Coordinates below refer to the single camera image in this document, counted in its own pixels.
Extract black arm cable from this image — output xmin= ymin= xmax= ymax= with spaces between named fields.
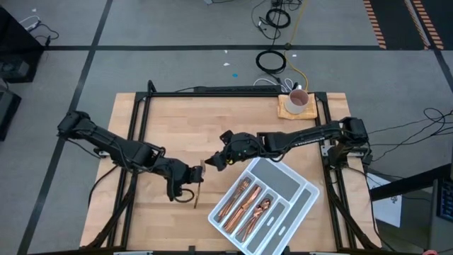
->
xmin=173 ymin=187 xmax=197 ymax=204
xmin=263 ymin=150 xmax=288 ymax=163

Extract rose gold knife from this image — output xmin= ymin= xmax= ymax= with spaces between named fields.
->
xmin=226 ymin=185 xmax=263 ymax=231
xmin=223 ymin=198 xmax=254 ymax=234
xmin=224 ymin=189 xmax=259 ymax=234
xmin=224 ymin=186 xmax=262 ymax=233

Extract black mat orange striped edge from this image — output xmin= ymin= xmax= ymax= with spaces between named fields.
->
xmin=362 ymin=0 xmax=453 ymax=51

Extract black power strip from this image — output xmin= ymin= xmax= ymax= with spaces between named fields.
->
xmin=193 ymin=85 xmax=283 ymax=94

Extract white cup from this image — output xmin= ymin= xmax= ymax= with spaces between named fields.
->
xmin=285 ymin=88 xmax=310 ymax=115

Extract black cabinet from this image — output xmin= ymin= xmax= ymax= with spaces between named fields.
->
xmin=0 ymin=6 xmax=45 ymax=85

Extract white plastic cutlery tray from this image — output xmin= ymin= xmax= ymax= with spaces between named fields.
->
xmin=207 ymin=157 xmax=321 ymax=255

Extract yellow folded cloth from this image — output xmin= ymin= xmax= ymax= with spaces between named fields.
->
xmin=277 ymin=93 xmax=319 ymax=120

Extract grey equipment cart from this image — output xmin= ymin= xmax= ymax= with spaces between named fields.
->
xmin=428 ymin=178 xmax=453 ymax=255

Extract black cable coil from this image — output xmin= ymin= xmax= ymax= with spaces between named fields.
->
xmin=265 ymin=7 xmax=292 ymax=30
xmin=255 ymin=49 xmax=287 ymax=75

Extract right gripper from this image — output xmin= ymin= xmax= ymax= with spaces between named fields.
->
xmin=205 ymin=129 xmax=265 ymax=173

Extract thin black floor cable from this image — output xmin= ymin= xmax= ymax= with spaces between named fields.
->
xmin=250 ymin=0 xmax=306 ymax=51

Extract yellow floor cable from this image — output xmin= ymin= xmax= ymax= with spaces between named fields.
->
xmin=282 ymin=0 xmax=311 ymax=92

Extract black power cable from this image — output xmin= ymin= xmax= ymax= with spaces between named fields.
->
xmin=87 ymin=164 xmax=123 ymax=208

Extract white paper sheet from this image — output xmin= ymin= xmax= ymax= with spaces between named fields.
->
xmin=365 ymin=172 xmax=403 ymax=229

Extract white floor cables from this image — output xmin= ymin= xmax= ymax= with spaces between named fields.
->
xmin=253 ymin=76 xmax=295 ymax=93

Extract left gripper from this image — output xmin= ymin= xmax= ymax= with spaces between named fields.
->
xmin=163 ymin=158 xmax=206 ymax=203

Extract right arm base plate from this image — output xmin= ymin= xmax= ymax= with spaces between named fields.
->
xmin=320 ymin=144 xmax=371 ymax=159

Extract white cable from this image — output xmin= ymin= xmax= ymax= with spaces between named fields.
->
xmin=18 ymin=14 xmax=42 ymax=32

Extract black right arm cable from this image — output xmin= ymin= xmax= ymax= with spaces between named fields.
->
xmin=263 ymin=150 xmax=288 ymax=163

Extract black cable bundle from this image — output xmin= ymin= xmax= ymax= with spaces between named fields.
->
xmin=364 ymin=107 xmax=453 ymax=168

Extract black equipment box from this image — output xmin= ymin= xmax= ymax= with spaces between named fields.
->
xmin=0 ymin=87 xmax=23 ymax=142

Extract rose gold spoon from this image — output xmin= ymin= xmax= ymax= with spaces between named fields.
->
xmin=243 ymin=198 xmax=272 ymax=234
xmin=236 ymin=205 xmax=266 ymax=242
xmin=236 ymin=208 xmax=265 ymax=243
xmin=240 ymin=200 xmax=270 ymax=239

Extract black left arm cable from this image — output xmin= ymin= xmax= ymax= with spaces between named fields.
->
xmin=173 ymin=187 xmax=197 ymax=204

